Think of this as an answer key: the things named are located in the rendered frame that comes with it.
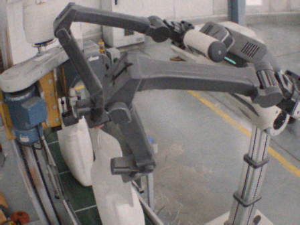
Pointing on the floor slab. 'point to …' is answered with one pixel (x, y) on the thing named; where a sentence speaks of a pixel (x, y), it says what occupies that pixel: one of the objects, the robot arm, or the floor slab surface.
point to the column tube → (17, 140)
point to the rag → (21, 217)
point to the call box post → (150, 191)
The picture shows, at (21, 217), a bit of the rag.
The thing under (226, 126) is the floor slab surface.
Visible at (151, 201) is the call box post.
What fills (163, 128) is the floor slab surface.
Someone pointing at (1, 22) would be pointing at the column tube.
